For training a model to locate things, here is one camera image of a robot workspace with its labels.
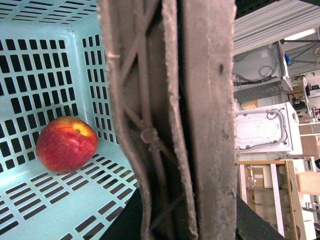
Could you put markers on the grey appliance back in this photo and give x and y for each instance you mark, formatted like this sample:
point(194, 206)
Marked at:
point(261, 73)

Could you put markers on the wooden shelf frame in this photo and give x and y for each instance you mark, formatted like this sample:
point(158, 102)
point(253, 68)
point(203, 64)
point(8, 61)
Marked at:
point(285, 194)

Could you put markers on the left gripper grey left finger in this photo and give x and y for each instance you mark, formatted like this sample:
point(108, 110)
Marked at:
point(140, 40)

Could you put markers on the white washing machine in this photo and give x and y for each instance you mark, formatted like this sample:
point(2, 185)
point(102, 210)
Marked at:
point(268, 129)

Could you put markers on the light blue plastic basket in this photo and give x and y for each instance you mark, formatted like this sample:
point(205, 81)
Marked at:
point(53, 76)

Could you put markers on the red yellow apple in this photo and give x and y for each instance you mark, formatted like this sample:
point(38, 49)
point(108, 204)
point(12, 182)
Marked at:
point(66, 144)

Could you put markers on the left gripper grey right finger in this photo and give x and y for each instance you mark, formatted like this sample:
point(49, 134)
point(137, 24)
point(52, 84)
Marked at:
point(208, 27)

